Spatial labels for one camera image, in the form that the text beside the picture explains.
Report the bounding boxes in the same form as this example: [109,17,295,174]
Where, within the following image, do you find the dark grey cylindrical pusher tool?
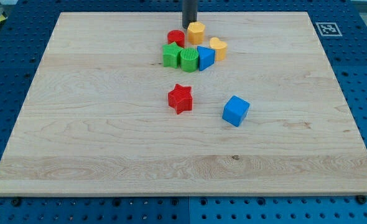
[182,0,198,29]

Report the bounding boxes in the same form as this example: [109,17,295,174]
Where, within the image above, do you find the green star block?
[162,42,183,68]

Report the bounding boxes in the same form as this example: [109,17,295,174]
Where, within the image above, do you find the red star block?
[167,84,193,114]

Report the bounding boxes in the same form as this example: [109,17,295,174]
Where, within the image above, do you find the yellow hexagon block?
[187,21,205,45]

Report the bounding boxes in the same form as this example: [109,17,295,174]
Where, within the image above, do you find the red cylinder block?
[167,29,185,48]

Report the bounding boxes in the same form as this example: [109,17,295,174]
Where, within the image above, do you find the green cylinder block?
[180,48,199,72]

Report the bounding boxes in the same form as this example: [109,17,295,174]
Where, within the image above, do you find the yellow heart block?
[209,37,228,61]

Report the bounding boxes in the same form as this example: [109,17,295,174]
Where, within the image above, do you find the blue triangle block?
[197,46,215,71]

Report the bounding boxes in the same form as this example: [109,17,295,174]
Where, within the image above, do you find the blue cube block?
[222,95,250,127]

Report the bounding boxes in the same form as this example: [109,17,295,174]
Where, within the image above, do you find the white fiducial marker tag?
[315,22,342,37]

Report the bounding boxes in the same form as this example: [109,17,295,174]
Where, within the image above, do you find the light wooden board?
[0,12,367,197]

